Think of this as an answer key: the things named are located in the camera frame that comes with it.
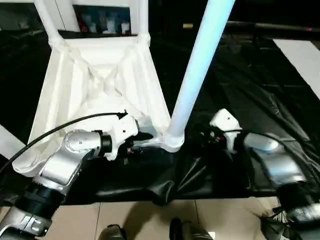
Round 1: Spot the dark left robot foot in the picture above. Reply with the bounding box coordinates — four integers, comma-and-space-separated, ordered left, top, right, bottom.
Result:
99, 223, 125, 240

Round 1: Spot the black device box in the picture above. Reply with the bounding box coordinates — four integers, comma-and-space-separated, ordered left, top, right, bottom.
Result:
260, 209, 301, 240

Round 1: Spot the black left camera cable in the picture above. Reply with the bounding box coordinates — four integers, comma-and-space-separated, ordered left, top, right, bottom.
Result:
0, 110, 129, 174

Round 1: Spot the white blue patterned container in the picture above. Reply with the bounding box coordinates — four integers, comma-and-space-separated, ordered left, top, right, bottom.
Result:
104, 15, 116, 34

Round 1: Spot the black work mat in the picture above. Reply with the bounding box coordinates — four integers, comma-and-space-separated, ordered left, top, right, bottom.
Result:
0, 26, 320, 208

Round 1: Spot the white flat board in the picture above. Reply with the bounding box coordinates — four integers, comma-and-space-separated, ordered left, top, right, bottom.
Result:
273, 38, 320, 100

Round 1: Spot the white plastic table top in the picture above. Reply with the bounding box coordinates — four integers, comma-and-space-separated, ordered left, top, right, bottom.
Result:
11, 34, 186, 179

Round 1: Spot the red bottle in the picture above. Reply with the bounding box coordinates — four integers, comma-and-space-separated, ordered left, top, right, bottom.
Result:
79, 14, 89, 33

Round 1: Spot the dark right robot foot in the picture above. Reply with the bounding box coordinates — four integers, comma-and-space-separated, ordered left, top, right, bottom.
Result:
168, 218, 211, 240

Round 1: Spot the dark robot foot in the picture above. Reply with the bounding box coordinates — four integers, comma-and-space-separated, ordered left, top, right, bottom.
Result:
99, 223, 125, 240
168, 218, 211, 240

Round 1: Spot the dark metal bar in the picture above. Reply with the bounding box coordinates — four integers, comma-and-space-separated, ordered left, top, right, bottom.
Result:
225, 20, 320, 33

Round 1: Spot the white glass door cabinet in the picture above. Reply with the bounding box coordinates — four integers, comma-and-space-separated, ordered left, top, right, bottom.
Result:
0, 0, 141, 35

